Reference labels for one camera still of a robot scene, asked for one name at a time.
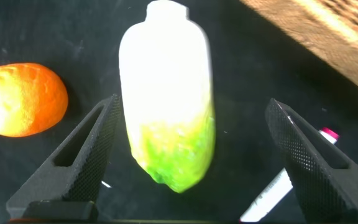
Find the white green napa cabbage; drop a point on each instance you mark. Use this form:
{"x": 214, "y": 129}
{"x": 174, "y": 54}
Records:
{"x": 166, "y": 77}

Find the orange fruit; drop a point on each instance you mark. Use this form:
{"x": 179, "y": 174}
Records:
{"x": 20, "y": 99}

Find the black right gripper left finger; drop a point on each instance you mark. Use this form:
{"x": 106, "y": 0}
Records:
{"x": 73, "y": 168}

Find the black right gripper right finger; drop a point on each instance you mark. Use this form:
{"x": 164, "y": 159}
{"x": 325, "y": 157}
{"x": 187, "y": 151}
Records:
{"x": 322, "y": 174}

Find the white marker with pink cap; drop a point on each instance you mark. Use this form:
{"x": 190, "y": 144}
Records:
{"x": 269, "y": 196}

